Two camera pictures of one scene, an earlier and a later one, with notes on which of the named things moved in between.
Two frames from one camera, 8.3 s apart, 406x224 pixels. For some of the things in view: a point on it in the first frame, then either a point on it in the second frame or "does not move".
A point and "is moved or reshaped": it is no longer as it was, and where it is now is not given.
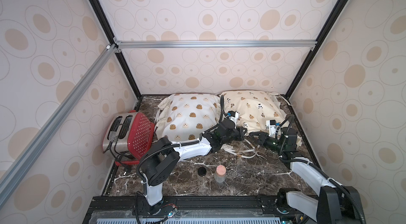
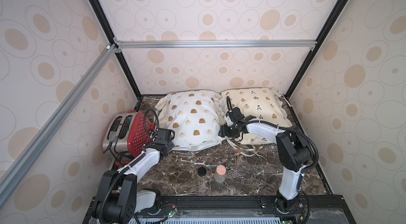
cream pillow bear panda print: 255,109 is moved or reshaped
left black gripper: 240,134 to 171,144
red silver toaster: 128,138 does not move
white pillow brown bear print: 185,117 does not move
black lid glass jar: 202,175 does not move
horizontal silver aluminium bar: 214,44 does not move
